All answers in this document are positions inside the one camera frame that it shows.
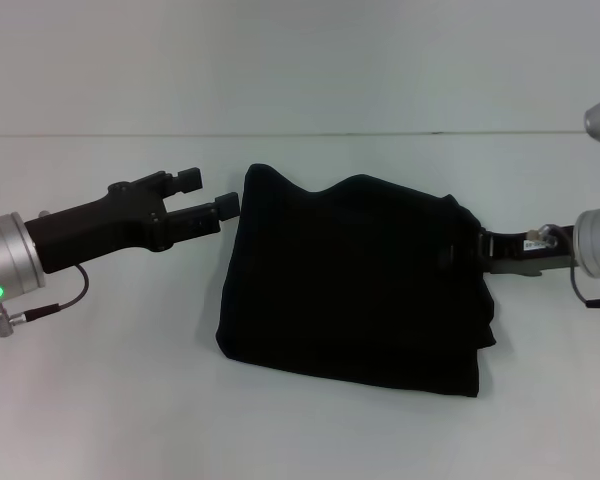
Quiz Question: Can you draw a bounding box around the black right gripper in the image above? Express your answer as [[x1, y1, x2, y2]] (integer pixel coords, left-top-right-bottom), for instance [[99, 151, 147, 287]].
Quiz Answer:
[[437, 227, 579, 278]]

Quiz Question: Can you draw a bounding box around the black shirt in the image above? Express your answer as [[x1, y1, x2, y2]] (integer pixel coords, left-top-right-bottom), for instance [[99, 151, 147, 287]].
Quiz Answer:
[[213, 162, 498, 400]]

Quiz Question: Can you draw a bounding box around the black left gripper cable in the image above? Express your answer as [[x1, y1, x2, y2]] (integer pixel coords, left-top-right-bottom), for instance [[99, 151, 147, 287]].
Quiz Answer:
[[27, 264, 90, 319]]

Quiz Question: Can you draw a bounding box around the grey right gripper cable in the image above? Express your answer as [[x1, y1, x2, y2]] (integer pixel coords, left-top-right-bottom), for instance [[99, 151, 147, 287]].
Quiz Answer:
[[549, 223, 589, 304]]

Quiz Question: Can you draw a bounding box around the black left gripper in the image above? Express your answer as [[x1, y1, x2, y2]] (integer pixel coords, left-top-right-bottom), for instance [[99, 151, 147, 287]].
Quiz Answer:
[[23, 166, 240, 275]]

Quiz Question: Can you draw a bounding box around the silver left cable connector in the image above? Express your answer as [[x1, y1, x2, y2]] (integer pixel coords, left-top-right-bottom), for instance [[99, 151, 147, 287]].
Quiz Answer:
[[0, 304, 29, 339]]

